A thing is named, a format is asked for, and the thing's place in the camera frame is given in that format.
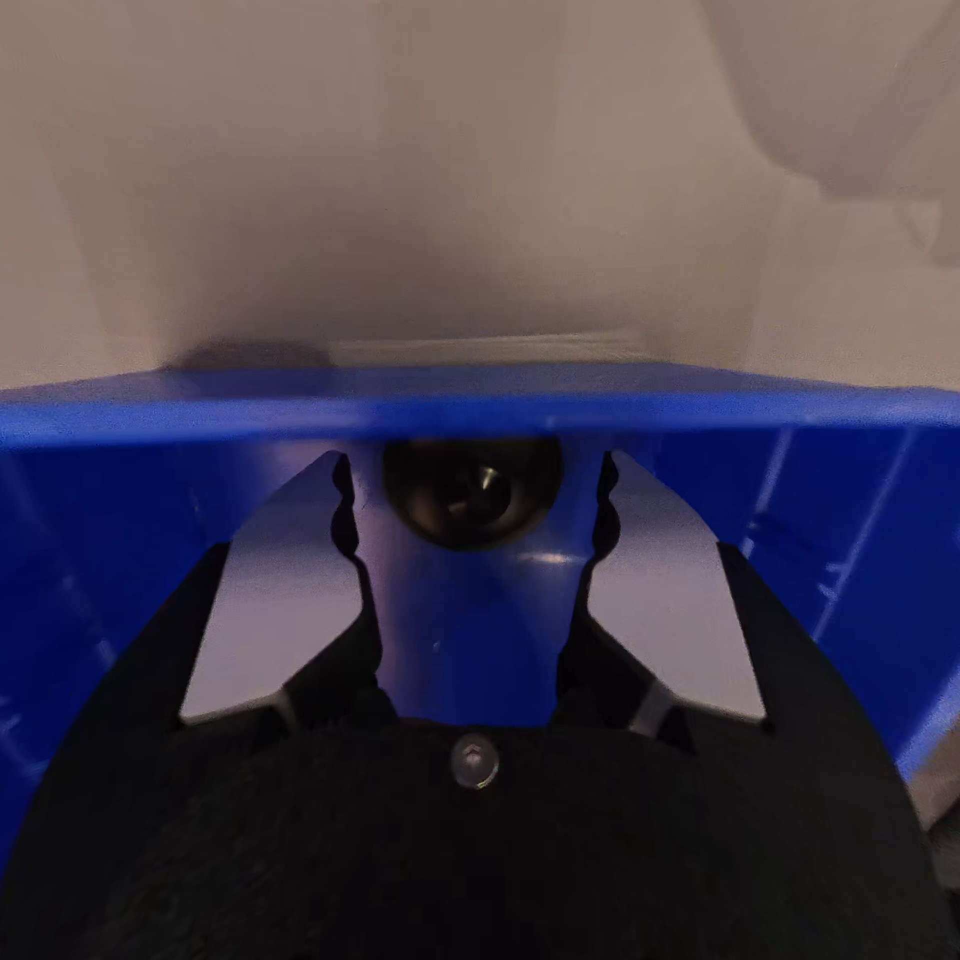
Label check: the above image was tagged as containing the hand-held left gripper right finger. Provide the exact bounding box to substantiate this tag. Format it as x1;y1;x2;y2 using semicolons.
553;448;768;740

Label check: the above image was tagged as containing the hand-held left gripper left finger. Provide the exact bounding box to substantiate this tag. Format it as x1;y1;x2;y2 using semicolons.
178;450;396;732

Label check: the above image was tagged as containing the blue plastic bin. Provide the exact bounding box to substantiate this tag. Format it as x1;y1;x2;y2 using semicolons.
0;363;960;864

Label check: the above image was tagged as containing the black bottle lid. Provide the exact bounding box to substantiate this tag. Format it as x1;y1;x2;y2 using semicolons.
382;436;565;552

